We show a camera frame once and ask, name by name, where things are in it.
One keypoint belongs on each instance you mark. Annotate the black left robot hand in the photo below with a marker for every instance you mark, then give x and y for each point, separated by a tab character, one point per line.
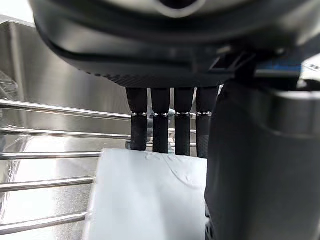
155	50

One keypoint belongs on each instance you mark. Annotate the clear plastic wrap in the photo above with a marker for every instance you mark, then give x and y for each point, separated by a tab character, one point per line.
7	85

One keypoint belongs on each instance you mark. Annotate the stainless steel sink basin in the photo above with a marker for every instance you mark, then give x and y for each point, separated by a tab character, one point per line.
62	82

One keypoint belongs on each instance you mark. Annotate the blue and white package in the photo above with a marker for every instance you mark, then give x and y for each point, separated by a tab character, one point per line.
308	70

